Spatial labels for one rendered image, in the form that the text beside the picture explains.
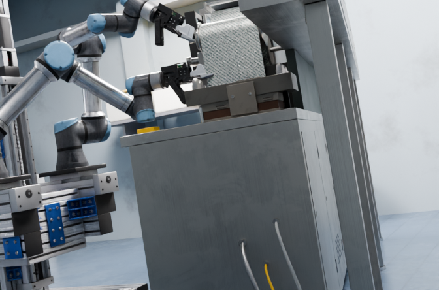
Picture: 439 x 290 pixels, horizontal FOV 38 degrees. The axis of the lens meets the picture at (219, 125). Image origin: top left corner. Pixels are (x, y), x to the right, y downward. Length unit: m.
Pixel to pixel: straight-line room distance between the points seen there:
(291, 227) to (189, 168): 0.42
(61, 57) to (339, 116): 1.24
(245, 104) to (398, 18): 3.70
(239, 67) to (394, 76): 3.43
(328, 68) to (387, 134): 4.17
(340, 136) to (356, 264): 0.34
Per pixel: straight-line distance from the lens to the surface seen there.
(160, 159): 2.33
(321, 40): 1.71
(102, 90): 2.70
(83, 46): 3.04
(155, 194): 2.34
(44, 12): 7.81
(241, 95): 2.29
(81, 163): 3.00
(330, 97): 1.70
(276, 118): 2.23
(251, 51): 2.52
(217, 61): 2.54
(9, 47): 2.97
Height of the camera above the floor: 0.79
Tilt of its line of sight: 2 degrees up
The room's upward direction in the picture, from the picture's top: 9 degrees counter-clockwise
